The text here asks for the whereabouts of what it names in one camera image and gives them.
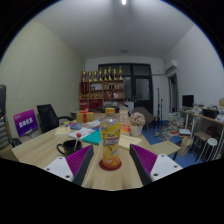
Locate white open booklet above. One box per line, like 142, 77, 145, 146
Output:
67, 126, 98, 140

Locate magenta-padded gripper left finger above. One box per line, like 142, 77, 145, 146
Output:
43, 144, 95, 187

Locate red lollipop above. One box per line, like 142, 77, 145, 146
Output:
74, 132, 83, 148

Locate black double door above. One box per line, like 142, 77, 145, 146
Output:
98, 62, 154, 114

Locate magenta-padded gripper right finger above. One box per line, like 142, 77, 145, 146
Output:
129, 143, 184, 186

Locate black office chair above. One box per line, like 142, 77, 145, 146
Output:
36, 103, 75, 134

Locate white round stool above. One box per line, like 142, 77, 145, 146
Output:
196, 137, 219, 164

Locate grey armchair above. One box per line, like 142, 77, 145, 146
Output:
131, 106, 156, 132

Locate orange juice bottle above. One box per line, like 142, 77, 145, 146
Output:
100, 107, 122, 169

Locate beige flat box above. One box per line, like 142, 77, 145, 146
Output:
117, 133, 143, 151

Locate yellow gift box red ribbon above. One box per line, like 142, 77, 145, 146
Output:
75, 108, 95, 124

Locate flat round red coaster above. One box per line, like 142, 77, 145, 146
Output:
98, 159, 123, 172

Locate black computer monitor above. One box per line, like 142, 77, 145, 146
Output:
181, 94, 195, 108

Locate cream flat box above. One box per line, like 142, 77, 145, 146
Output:
54, 125, 72, 138

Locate white air conditioner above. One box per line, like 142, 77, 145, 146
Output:
163, 59, 179, 76

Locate wooden side desk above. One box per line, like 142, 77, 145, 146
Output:
188, 111, 224, 162

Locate orange carton box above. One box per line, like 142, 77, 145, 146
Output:
118, 108, 131, 135

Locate black mug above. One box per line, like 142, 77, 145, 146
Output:
56, 139, 83, 158

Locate wooden shelf unit with trophies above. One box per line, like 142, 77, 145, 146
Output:
78, 66, 126, 112

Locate pink flowers in white pot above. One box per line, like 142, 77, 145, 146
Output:
129, 112, 147, 137

